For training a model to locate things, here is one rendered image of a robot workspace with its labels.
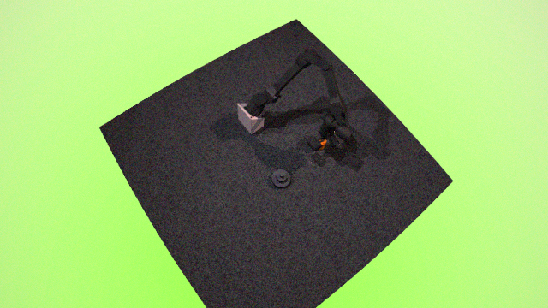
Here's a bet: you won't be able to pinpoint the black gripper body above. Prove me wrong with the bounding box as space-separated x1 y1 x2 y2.
307 124 336 151

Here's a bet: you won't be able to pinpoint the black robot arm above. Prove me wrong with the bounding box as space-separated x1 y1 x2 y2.
243 49 355 147

